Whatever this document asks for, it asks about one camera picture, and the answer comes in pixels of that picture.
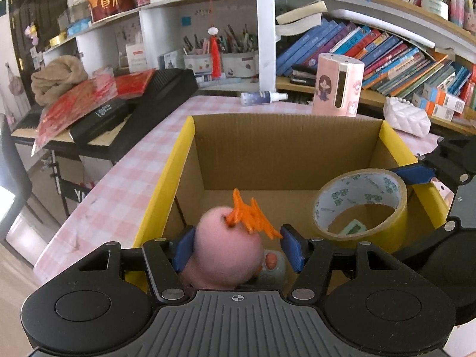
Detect red paper packets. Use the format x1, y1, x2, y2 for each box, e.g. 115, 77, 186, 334
35, 69, 157, 153

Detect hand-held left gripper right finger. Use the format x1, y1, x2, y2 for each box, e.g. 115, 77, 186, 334
281, 224, 406, 301

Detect yellow cardboard box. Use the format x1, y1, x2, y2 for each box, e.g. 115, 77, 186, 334
124, 115, 449, 294

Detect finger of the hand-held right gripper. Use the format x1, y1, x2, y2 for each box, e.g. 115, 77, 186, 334
392, 156, 476, 194
436, 137, 476, 162

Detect blue packet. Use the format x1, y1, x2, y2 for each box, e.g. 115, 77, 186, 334
67, 20, 92, 36

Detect pen holder with pens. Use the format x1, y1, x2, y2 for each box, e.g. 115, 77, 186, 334
221, 24, 258, 79
182, 33, 218, 77

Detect grey purple toy car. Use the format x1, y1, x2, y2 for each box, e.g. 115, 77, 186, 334
256, 251, 287, 289

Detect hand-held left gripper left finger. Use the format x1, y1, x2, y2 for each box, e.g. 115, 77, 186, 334
72, 226, 196, 302

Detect black box with white logo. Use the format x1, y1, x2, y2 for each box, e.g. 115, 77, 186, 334
69, 98, 140, 144

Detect white quilted purse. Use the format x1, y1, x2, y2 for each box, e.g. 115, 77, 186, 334
383, 97, 432, 138

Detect pink cylinder dispenser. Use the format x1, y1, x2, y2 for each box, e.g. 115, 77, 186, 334
311, 53, 365, 118

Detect mint green small gadget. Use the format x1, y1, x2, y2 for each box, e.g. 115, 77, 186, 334
335, 219, 369, 238

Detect beige cloth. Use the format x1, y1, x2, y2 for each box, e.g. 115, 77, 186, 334
30, 55, 89, 105

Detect pink chick plush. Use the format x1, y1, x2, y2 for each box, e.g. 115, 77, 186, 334
180, 188, 283, 291

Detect black keyboard stand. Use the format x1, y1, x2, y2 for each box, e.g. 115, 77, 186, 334
41, 149, 116, 216

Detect yellow tape roll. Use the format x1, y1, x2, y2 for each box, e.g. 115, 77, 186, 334
311, 168, 408, 255

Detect blue white small box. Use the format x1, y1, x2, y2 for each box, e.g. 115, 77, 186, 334
159, 50, 183, 71

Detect black long case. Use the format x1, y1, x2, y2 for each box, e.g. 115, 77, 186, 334
87, 68, 199, 162

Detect orange white carton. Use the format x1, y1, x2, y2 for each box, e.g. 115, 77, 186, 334
422, 84, 465, 114
411, 93, 456, 120

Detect white tube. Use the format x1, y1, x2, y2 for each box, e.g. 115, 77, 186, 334
327, 9, 436, 49

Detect blue white spray bottle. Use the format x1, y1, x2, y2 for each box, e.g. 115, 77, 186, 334
240, 90, 289, 107

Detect red tassel ornament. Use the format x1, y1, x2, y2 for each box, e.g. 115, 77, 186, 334
208, 26, 224, 80

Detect white bookshelf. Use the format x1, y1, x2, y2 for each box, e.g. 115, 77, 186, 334
41, 0, 476, 134

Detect white card red label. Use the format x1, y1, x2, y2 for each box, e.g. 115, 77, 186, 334
124, 43, 147, 73

